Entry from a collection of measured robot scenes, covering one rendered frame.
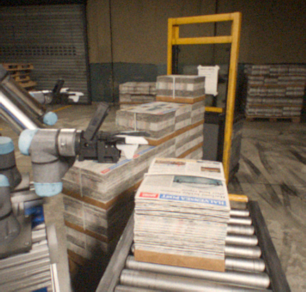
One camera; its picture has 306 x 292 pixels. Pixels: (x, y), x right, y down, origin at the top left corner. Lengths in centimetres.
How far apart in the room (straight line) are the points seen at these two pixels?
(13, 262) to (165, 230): 58
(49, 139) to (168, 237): 47
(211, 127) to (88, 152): 249
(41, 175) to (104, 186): 81
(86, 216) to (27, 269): 68
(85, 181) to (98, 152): 95
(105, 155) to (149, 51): 790
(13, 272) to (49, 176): 50
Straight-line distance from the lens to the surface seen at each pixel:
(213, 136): 318
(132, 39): 871
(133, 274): 96
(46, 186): 84
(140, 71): 864
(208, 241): 92
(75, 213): 189
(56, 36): 954
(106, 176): 158
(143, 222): 91
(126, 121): 209
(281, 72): 697
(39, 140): 79
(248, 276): 100
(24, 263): 122
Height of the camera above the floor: 144
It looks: 16 degrees down
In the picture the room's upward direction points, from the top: straight up
